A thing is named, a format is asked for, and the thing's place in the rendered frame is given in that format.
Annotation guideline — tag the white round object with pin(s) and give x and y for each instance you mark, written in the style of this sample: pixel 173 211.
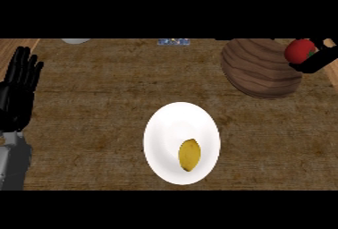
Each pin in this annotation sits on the white round object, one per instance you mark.
pixel 76 40

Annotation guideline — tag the brown wooden bowl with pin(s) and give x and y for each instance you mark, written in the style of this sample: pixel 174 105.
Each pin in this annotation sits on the brown wooden bowl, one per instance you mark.
pixel 260 70

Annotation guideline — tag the white oval plate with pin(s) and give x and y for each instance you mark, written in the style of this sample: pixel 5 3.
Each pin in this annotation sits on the white oval plate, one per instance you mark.
pixel 176 131

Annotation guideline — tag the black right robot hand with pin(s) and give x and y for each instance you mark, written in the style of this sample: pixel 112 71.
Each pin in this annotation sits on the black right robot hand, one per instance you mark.
pixel 318 61

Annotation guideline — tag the blue patterned object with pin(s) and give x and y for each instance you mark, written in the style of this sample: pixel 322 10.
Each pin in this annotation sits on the blue patterned object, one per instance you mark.
pixel 174 41

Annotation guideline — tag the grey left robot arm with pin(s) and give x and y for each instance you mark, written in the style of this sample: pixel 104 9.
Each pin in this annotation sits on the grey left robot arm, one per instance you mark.
pixel 12 161

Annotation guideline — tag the red tomato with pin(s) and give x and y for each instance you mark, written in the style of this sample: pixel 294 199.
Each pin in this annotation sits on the red tomato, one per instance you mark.
pixel 298 51

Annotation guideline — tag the yellow lemon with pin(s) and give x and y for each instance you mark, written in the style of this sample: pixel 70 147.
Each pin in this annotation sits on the yellow lemon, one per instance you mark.
pixel 189 155

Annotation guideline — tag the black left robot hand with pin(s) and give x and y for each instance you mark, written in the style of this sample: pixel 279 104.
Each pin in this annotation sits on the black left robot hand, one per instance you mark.
pixel 16 98

